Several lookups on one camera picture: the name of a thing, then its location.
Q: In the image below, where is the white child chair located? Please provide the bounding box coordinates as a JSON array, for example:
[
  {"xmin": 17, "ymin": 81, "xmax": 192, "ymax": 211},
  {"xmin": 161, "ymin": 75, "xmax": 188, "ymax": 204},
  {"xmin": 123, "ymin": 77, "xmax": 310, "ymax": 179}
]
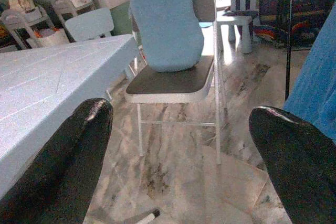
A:
[{"xmin": 216, "ymin": 0, "xmax": 266, "ymax": 55}]

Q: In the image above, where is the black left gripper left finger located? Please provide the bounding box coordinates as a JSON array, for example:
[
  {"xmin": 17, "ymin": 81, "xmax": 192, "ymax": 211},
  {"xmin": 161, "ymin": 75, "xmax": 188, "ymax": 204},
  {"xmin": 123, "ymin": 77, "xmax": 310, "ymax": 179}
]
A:
[{"xmin": 0, "ymin": 97, "xmax": 114, "ymax": 224}]

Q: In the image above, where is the white plastic folding table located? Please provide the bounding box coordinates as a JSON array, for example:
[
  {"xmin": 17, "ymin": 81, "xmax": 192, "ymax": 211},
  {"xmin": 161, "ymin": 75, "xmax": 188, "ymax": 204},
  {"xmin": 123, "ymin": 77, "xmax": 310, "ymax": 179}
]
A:
[{"xmin": 0, "ymin": 34, "xmax": 161, "ymax": 224}]

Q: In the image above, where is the grey folding chair white frame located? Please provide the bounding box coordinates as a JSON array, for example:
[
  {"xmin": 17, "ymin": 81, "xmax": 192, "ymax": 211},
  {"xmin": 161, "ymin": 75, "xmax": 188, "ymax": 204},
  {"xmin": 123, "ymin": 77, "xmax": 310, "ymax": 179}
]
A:
[{"xmin": 124, "ymin": 0, "xmax": 227, "ymax": 166}]

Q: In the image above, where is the white storage trolley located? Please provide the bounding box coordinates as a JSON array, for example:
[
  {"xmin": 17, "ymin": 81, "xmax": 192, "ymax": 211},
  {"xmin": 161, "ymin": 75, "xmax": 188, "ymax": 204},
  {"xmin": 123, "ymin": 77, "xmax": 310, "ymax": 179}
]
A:
[{"xmin": 0, "ymin": 7, "xmax": 70, "ymax": 49}]

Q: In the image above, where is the blue fabric cushion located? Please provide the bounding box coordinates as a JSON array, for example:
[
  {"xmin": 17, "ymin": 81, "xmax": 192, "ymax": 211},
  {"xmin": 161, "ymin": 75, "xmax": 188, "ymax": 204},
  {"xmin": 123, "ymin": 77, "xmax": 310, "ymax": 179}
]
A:
[{"xmin": 130, "ymin": 0, "xmax": 205, "ymax": 73}]

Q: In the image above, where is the bright blue shirt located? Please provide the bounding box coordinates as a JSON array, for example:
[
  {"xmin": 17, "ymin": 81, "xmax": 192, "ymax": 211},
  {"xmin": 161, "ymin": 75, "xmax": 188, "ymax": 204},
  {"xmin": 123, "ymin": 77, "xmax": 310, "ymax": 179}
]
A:
[{"xmin": 282, "ymin": 2, "xmax": 336, "ymax": 145}]

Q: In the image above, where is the pale blue child chair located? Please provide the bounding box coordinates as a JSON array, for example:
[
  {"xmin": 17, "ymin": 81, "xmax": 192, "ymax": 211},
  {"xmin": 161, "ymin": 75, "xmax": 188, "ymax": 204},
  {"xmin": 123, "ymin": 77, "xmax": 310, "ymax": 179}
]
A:
[{"xmin": 64, "ymin": 7, "xmax": 116, "ymax": 43}]

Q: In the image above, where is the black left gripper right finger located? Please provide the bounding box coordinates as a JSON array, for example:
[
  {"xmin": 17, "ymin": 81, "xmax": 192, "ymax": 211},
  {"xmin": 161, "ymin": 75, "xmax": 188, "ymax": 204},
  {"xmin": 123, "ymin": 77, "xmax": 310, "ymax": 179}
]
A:
[{"xmin": 248, "ymin": 105, "xmax": 336, "ymax": 224}]

